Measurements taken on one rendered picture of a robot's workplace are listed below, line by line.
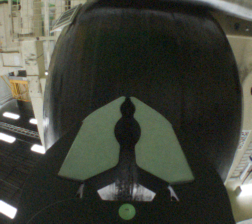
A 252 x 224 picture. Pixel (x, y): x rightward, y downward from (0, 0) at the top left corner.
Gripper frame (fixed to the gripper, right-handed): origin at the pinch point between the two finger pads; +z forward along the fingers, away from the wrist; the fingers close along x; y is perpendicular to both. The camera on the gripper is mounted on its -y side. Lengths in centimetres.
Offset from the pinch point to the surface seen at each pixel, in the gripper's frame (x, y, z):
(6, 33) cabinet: -314, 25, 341
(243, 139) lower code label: 34.8, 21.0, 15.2
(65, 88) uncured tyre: -6.5, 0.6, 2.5
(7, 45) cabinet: -315, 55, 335
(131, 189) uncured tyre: 1.0, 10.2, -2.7
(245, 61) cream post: 26.8, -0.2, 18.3
